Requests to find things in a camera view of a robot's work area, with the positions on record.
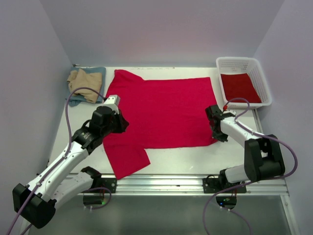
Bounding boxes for dark red folded shirt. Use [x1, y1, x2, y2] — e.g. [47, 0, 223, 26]
[221, 73, 262, 103]

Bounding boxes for white plastic basket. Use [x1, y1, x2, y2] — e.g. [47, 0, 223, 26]
[216, 57, 272, 109]

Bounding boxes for beige crumpled shirt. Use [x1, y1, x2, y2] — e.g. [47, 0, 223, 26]
[67, 69, 102, 103]

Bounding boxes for bright red t shirt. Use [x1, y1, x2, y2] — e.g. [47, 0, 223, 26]
[103, 70, 217, 179]

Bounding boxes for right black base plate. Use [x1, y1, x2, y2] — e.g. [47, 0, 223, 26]
[202, 177, 244, 194]

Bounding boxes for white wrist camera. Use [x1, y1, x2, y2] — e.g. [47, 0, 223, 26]
[222, 105, 236, 118]
[103, 95, 120, 114]

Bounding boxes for blue folded shirt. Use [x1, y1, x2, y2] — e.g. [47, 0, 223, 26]
[66, 67, 106, 107]

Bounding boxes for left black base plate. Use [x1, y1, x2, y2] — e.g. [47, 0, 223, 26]
[91, 177, 117, 193]

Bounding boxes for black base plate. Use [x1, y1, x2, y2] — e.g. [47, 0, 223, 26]
[91, 177, 117, 193]
[202, 177, 244, 194]

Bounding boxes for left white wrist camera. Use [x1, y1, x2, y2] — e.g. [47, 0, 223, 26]
[103, 95, 120, 114]

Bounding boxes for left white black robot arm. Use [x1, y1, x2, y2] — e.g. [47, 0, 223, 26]
[12, 104, 129, 229]

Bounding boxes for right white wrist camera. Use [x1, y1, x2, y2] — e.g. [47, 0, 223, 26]
[222, 105, 236, 118]

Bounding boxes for aluminium mounting rail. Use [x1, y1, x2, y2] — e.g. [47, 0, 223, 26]
[101, 174, 289, 196]

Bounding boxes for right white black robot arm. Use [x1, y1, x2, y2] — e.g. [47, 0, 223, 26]
[205, 105, 285, 192]

